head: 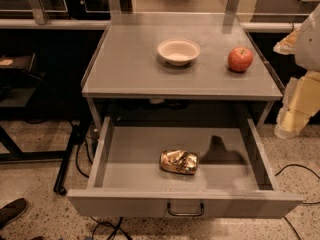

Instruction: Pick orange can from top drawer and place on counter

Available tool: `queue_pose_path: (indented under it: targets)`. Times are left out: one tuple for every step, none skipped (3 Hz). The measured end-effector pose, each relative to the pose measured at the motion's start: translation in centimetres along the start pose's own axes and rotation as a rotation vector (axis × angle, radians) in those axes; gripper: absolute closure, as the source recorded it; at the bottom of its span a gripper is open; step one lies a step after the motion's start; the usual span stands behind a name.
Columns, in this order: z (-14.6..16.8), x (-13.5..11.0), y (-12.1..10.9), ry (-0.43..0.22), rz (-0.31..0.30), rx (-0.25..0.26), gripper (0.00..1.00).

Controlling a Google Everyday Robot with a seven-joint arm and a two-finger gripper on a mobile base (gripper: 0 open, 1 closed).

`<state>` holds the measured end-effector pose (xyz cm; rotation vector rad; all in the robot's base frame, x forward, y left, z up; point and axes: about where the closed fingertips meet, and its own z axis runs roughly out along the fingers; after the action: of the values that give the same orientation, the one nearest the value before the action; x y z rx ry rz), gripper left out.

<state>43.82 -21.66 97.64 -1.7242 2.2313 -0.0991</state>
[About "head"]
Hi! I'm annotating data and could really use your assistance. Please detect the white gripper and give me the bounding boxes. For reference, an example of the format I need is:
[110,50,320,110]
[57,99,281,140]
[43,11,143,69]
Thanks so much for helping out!
[273,5,320,139]

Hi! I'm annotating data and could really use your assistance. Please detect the grey open top drawer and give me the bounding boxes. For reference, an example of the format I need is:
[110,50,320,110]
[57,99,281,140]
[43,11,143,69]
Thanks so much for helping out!
[68,120,302,218]

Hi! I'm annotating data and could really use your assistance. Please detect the grey counter cabinet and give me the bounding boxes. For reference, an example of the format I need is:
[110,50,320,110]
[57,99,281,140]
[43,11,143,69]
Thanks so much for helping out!
[82,13,282,129]

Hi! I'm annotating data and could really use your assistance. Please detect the red apple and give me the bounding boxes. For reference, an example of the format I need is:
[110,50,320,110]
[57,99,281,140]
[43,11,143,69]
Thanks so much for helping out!
[228,47,253,72]

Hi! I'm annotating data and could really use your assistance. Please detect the white paper bowl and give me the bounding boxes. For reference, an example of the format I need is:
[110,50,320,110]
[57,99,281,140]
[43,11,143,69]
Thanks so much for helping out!
[157,39,201,66]

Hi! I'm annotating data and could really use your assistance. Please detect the dark shoe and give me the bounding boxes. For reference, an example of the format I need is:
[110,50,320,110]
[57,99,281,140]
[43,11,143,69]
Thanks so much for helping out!
[0,198,28,229]

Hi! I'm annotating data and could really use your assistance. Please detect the black floor cable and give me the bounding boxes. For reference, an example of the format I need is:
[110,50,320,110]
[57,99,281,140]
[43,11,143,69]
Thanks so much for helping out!
[274,163,320,206]

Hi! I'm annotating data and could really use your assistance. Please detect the black drawer handle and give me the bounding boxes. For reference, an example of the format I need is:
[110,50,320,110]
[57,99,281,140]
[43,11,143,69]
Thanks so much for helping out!
[166,202,205,217]

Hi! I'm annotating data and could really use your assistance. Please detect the grey horizontal rail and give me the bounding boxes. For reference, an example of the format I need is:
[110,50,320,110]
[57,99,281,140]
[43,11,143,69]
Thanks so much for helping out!
[0,19,110,30]

